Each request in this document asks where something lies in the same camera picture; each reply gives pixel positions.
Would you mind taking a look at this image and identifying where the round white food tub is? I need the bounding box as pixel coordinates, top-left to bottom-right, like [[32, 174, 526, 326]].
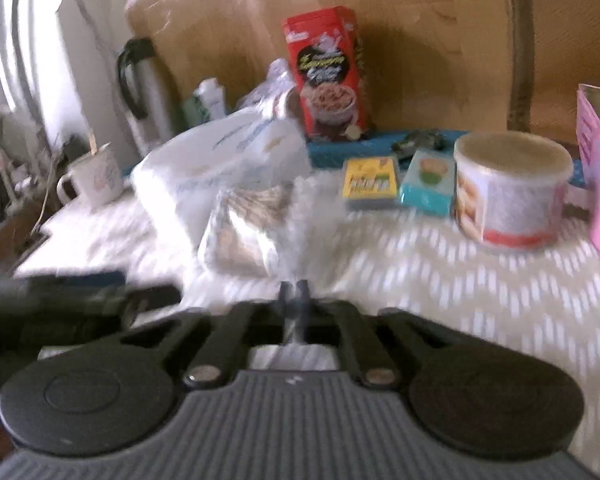
[[452, 131, 575, 252]]

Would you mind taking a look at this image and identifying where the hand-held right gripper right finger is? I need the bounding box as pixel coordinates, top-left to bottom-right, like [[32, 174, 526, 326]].
[[297, 281, 462, 389]]

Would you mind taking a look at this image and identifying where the small teal box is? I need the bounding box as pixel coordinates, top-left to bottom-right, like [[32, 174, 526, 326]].
[[399, 148, 457, 218]]

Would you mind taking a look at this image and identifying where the brown chair back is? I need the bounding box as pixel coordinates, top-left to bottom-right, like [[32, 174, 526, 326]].
[[506, 0, 600, 147]]

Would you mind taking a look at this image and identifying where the red cereal box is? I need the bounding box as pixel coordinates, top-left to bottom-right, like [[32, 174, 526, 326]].
[[282, 6, 372, 142]]

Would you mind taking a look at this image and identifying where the steel thermos jug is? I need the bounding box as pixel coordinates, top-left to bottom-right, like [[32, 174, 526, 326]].
[[117, 37, 182, 157]]

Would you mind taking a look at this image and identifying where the small yellow box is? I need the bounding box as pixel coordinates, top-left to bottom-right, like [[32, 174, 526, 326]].
[[342, 155, 401, 211]]

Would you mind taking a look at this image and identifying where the white mug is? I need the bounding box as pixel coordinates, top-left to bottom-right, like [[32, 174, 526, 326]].
[[56, 142, 124, 207]]

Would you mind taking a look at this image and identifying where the white plastic bottle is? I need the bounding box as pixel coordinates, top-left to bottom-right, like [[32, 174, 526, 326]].
[[194, 78, 227, 122]]

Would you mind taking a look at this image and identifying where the clear plastic bag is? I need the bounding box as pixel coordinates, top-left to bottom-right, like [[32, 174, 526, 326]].
[[239, 58, 302, 112]]

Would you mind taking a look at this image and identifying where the white plastic bag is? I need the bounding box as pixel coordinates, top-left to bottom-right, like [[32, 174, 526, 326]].
[[129, 106, 312, 248]]

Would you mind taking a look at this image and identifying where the dark small object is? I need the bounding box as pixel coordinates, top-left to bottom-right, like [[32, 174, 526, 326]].
[[392, 130, 445, 162]]

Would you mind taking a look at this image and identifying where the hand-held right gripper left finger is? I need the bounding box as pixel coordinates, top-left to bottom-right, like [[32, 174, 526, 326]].
[[120, 281, 299, 389]]

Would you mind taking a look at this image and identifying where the large cardboard sheet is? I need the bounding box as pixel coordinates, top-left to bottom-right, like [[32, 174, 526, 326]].
[[124, 0, 512, 133]]

